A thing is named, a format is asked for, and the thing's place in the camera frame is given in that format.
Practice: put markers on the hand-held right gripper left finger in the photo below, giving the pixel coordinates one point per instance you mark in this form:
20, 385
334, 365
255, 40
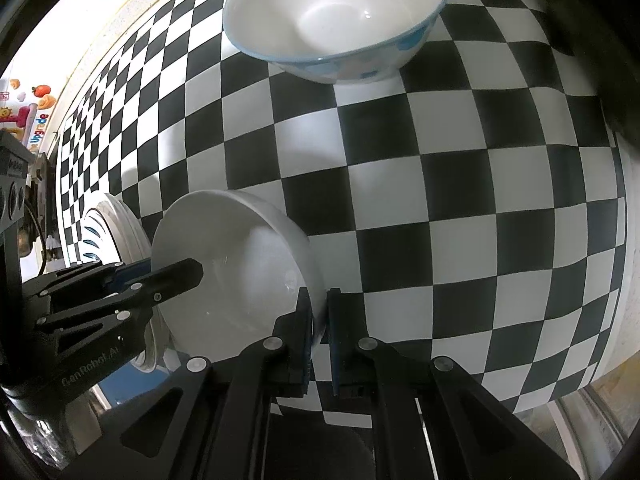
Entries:
302, 340

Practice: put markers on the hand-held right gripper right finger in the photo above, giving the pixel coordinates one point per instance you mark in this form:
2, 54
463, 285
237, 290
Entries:
336, 345

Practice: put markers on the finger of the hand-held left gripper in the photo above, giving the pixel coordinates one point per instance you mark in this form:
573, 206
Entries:
170, 277
131, 275

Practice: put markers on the striped rim white plate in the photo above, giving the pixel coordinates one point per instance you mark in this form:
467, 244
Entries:
100, 232

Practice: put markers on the plain white deep plate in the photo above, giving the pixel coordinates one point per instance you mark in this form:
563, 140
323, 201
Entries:
235, 285

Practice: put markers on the blue kitchen cabinet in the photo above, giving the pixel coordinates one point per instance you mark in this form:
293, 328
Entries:
122, 392

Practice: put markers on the black white checkered tablecloth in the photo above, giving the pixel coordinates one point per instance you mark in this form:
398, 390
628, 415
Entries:
450, 210

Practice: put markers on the blue patterned white bowl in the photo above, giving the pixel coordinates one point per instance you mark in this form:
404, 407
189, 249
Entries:
340, 20

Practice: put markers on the colourful wall sticker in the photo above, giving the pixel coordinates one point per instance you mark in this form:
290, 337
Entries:
37, 97

